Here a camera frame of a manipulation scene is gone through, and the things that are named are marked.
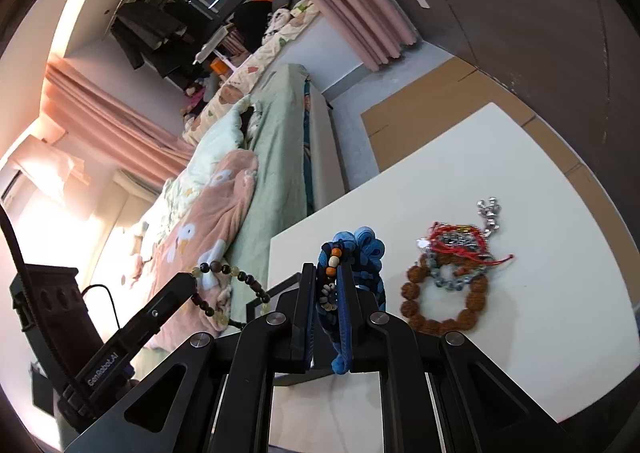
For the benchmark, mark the pink duck print blanket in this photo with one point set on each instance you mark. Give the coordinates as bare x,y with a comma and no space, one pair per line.
215,213

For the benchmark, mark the brown cardboard sheet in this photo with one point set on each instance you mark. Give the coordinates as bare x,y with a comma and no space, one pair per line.
415,108

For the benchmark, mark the beige bed base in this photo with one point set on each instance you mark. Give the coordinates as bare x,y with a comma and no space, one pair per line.
322,143

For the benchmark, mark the dark hanging clothes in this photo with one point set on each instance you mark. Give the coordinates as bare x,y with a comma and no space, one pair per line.
150,28

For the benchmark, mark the light green pillow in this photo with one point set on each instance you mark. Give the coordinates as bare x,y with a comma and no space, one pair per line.
220,133

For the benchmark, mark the white wall switch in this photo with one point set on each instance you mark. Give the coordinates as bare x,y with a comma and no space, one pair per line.
422,1

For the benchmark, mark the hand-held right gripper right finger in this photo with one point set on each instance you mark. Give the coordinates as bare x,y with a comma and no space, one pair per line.
346,320

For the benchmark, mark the cream floral quilt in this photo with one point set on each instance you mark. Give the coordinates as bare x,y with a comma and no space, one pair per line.
260,58

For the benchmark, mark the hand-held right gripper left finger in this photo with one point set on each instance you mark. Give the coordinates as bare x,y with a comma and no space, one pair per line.
310,323

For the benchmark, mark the green bed sheet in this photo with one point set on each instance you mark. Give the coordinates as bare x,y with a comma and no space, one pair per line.
280,143

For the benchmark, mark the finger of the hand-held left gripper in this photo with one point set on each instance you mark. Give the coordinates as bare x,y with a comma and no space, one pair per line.
160,310

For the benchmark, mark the pink curtain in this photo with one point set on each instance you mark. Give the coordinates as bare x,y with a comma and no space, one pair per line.
350,3
110,113

